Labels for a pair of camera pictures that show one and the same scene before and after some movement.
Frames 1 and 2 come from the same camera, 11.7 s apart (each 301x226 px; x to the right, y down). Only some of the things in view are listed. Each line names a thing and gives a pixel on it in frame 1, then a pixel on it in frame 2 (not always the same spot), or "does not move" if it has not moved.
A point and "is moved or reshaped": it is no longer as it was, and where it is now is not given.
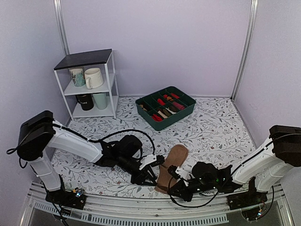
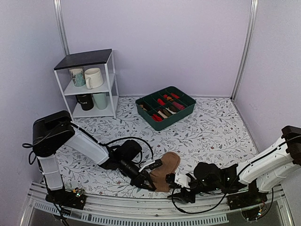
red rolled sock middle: (159, 100) does not move
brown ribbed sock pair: (175, 155) is moved or reshaped
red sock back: (175, 95) does not move
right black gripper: (183, 192) does not move
